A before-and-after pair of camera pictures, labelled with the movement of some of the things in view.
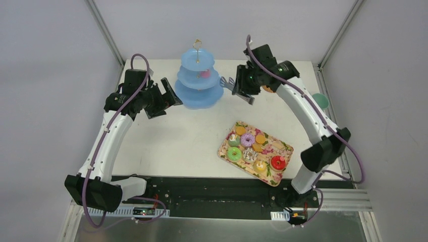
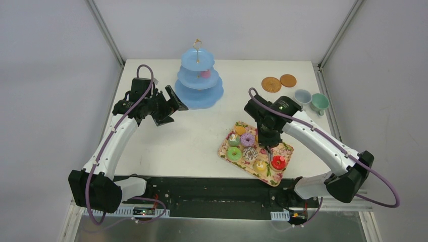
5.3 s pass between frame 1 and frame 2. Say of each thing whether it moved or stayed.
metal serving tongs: moved
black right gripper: moved
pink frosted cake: stayed
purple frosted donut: stayed
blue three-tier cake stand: stayed
